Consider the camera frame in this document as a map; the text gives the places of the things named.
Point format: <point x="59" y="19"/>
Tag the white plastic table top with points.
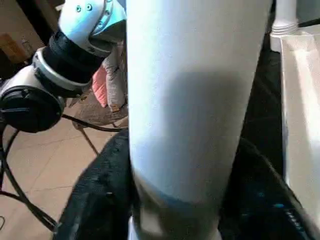
<point x="300" y="100"/>

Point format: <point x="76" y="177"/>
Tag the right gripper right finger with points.
<point x="262" y="200"/>

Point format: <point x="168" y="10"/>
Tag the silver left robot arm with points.
<point x="75" y="25"/>

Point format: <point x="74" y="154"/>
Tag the white plastic table leg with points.
<point x="285" y="15"/>
<point x="187" y="100"/>

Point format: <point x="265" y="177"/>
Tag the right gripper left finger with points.
<point x="100" y="200"/>

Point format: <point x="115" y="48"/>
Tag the pink quilted object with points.
<point x="100" y="85"/>

